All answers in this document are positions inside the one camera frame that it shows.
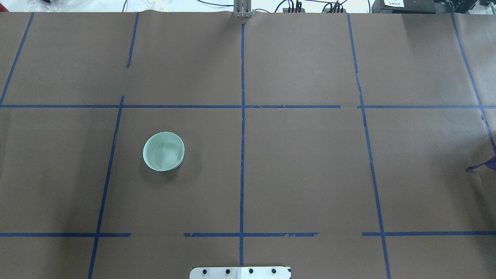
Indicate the purple cloth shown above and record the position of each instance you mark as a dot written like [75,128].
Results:
[491,164]

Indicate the black power box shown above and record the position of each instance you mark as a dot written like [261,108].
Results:
[403,7]

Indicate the light green bowl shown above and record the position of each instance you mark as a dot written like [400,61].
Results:
[163,151]

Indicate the crumpled clear plastic bag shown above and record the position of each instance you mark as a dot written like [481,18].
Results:
[57,5]

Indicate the aluminium frame post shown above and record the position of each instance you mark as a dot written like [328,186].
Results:
[242,9]

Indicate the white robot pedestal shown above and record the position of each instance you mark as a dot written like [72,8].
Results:
[253,272]

